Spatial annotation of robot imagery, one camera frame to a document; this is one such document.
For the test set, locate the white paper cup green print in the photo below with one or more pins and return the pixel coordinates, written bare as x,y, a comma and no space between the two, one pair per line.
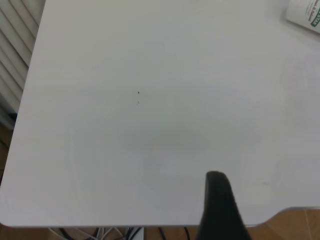
303,12

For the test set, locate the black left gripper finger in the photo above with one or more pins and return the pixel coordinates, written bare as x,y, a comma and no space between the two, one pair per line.
220,212

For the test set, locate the white slatted radiator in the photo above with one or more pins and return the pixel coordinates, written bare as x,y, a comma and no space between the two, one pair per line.
15,50

